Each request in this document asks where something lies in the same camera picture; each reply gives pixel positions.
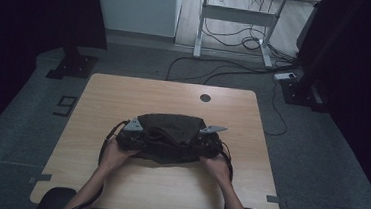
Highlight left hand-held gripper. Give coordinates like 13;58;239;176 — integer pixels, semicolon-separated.
115;115;149;154

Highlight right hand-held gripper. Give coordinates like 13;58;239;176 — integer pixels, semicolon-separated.
196;124;230;161

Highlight black pleated skirt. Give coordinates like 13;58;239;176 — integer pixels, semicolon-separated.
133;110;209;168

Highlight person's left hand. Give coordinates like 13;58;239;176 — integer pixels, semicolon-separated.
98;135;143;176

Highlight person's right hand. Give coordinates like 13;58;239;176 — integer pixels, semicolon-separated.
196;151;235;186

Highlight grey floor tape strip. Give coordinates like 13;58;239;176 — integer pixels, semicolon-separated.
265;194;289;208
28;171;54;187

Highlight black stand base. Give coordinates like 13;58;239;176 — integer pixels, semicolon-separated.
277;75;331;114
45;45;101;83

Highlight white power strip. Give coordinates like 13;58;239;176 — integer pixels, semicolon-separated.
273;70;297;83

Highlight person's left knee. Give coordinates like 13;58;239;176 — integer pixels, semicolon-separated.
34;185;79;209

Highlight black curtain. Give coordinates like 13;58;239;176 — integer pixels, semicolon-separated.
0;0;112;159
283;0;371;209

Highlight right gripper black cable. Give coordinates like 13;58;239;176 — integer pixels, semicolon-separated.
217;140;238;184

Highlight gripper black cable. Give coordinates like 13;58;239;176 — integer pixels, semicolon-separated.
217;140;238;184
60;115;130;209

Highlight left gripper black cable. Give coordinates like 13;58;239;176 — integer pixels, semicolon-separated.
60;115;130;209

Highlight thin black floor cable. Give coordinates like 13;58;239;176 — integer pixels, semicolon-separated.
263;79;292;139

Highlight long black floor cable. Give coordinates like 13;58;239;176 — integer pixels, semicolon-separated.
164;54;300;93

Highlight coiled black cables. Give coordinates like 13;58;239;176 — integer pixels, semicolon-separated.
200;17;299;62

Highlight white desk frame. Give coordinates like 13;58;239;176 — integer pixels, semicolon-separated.
190;0;322;73

